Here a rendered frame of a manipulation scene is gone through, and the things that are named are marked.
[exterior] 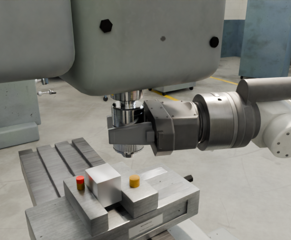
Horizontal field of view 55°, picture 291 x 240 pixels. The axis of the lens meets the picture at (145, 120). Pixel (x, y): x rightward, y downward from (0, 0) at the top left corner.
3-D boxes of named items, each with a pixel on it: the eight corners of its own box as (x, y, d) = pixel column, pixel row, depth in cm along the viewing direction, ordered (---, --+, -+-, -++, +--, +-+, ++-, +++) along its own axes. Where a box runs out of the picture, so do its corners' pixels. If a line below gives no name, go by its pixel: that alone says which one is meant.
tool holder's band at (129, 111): (120, 118, 37) (120, 111, 37) (105, 108, 41) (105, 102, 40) (150, 112, 39) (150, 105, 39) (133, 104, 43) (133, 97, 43)
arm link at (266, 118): (208, 125, 49) (266, 120, 51) (233, 169, 41) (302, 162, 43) (221, 66, 43) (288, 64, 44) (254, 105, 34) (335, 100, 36)
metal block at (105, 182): (109, 186, 61) (107, 162, 59) (121, 200, 57) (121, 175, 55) (86, 194, 59) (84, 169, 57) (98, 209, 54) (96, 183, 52)
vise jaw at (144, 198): (122, 175, 69) (122, 160, 67) (158, 208, 57) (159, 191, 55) (100, 182, 65) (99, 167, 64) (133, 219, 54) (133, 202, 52)
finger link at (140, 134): (107, 125, 38) (152, 121, 39) (109, 145, 39) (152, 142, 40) (108, 129, 36) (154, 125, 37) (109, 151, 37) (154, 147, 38)
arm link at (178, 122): (141, 85, 46) (210, 82, 47) (142, 139, 49) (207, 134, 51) (158, 110, 34) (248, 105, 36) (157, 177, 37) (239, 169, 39)
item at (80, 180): (83, 185, 58) (82, 174, 57) (86, 188, 56) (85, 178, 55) (75, 187, 57) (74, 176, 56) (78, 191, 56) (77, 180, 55)
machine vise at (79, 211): (160, 184, 77) (161, 148, 73) (198, 214, 66) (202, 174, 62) (29, 235, 59) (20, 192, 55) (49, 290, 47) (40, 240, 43)
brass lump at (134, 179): (136, 180, 59) (136, 173, 58) (141, 185, 57) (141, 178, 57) (127, 184, 58) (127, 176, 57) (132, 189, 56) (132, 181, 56)
